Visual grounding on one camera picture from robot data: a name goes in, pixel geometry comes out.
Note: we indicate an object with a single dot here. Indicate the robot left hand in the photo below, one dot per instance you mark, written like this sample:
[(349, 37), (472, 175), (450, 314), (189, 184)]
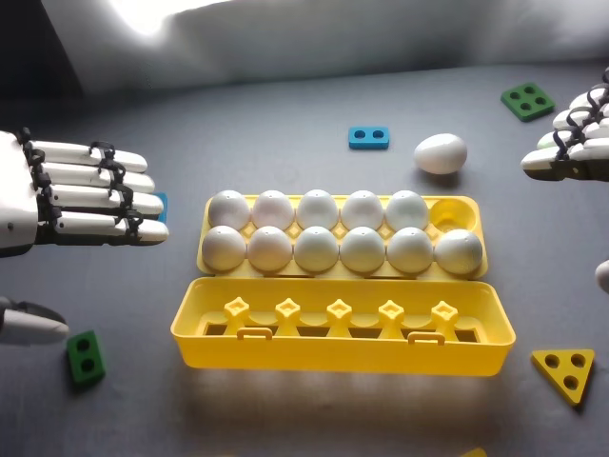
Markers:
[(14, 190)]

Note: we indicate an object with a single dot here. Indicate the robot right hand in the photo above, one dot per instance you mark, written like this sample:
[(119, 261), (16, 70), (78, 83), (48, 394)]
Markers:
[(583, 152)]

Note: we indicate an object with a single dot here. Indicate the white plastic egg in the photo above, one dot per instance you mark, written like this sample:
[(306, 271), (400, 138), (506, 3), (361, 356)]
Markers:
[(317, 206), (362, 207), (362, 250), (229, 207), (272, 207), (406, 207), (269, 249), (409, 250), (458, 252), (440, 153), (316, 249), (224, 248)]

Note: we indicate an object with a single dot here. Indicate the yellow egg carton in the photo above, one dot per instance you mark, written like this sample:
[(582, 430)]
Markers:
[(333, 357)]

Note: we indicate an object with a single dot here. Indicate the green four-hole block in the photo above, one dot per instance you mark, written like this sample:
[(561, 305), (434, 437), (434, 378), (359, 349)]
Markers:
[(511, 107)]

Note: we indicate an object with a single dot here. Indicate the blue four-hole block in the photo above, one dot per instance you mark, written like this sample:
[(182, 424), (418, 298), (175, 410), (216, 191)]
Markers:
[(164, 209)]

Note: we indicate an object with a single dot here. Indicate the green two-hole block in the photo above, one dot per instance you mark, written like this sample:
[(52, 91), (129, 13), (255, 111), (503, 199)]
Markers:
[(76, 371)]

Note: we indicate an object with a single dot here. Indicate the blue two-hole block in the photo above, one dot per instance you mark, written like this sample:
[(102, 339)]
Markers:
[(368, 144)]

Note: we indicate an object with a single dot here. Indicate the yellow triangle three-hole block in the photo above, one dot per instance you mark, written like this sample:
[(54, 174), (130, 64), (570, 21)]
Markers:
[(563, 369)]

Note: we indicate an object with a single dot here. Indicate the white cloth backdrop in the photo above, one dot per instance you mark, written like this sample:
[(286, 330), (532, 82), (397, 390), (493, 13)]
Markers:
[(333, 38)]

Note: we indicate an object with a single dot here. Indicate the grey table cloth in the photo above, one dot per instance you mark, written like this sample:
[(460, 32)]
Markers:
[(285, 143)]

